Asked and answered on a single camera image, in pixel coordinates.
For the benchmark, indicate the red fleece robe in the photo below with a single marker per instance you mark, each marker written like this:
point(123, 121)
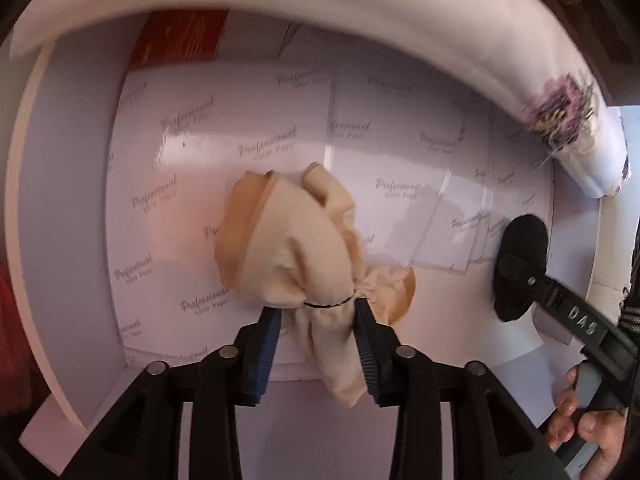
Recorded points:
point(7, 310)

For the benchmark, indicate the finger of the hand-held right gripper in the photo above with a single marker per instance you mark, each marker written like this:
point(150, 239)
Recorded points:
point(530, 280)

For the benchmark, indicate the brown box with gold lining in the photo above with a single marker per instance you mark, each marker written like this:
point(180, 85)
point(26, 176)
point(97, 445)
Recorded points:
point(590, 20)

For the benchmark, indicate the person's right hand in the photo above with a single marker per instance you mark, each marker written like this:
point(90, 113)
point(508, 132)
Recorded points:
point(600, 435)

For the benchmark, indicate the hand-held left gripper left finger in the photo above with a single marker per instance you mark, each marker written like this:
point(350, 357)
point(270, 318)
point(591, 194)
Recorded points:
point(267, 360)

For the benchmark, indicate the red paper pack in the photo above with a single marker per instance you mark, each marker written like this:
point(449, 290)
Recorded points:
point(180, 35)

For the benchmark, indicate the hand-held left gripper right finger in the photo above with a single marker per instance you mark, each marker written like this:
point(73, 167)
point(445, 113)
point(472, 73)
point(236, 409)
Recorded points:
point(370, 360)

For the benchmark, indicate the beige cloth bundle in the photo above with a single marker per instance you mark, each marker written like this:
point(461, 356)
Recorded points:
point(300, 240)

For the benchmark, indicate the pink embroidered floral cloth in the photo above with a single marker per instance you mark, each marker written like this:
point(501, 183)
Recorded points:
point(350, 0)

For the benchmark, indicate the glossy white paper sheets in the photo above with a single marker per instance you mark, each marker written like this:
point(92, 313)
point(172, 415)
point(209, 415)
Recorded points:
point(250, 110)

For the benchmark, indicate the white drawer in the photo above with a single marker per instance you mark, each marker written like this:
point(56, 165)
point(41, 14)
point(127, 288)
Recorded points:
point(65, 210)

